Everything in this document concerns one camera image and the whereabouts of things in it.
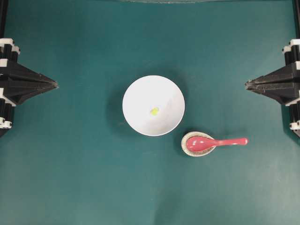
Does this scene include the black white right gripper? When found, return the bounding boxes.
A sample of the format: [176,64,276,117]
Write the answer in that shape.
[245,38,300,138]

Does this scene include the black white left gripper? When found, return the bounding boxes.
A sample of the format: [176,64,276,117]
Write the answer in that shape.
[0,37,59,138]

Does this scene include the pink plastic soup spoon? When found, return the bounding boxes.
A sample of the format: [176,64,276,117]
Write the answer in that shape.
[186,136,248,152]

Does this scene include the speckled ceramic spoon rest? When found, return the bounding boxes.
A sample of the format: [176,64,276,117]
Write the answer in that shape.
[181,131,215,157]

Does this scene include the white round bowl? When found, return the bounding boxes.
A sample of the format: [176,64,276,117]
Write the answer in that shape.
[122,75,185,136]

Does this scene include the yellow hexagonal prism block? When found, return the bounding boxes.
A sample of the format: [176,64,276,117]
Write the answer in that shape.
[150,107,159,116]

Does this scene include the green mat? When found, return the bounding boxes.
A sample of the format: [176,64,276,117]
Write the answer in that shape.
[0,0,300,225]

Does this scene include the black left frame rail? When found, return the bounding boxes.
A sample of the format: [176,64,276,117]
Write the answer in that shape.
[0,0,8,38]

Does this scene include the black frame rail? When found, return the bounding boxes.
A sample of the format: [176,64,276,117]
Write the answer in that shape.
[292,0,300,39]
[0,0,8,38]

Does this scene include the black right frame rail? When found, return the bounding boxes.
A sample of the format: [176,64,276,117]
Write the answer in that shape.
[292,0,300,39]

